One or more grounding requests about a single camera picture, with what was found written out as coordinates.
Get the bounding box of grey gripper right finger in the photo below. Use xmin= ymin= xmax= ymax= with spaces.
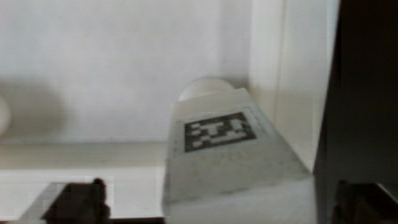
xmin=330 ymin=181 xmax=398 ymax=224

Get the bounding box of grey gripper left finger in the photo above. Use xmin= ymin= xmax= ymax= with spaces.
xmin=40 ymin=178 xmax=110 ymax=224

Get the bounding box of white leg with marker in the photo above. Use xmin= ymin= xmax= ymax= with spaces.
xmin=161 ymin=78 xmax=316 ymax=224

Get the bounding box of white square tabletop tray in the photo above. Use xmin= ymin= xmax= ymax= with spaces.
xmin=0 ymin=0 xmax=341 ymax=224

